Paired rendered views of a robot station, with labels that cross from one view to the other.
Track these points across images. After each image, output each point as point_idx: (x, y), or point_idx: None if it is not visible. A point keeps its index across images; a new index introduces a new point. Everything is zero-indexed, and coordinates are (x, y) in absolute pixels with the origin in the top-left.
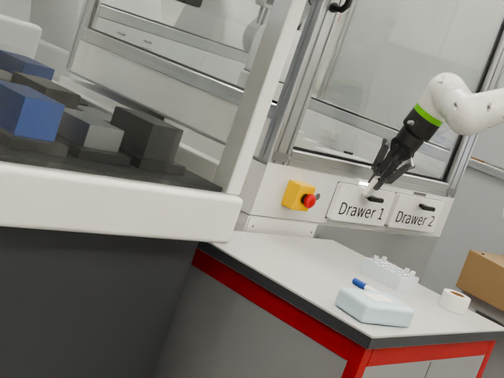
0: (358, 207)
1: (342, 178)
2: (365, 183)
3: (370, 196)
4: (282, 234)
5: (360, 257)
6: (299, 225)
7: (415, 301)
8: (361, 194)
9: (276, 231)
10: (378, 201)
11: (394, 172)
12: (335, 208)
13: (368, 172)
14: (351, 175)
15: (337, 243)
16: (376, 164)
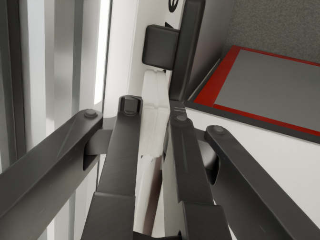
0: (156, 71)
1: (89, 203)
2: (99, 59)
3: (176, 100)
4: (143, 218)
5: (272, 165)
6: (140, 201)
7: None
8: (138, 93)
9: None
10: (196, 45)
11: (231, 227)
12: (145, 164)
13: (72, 84)
14: (82, 184)
15: (196, 119)
16: (87, 174)
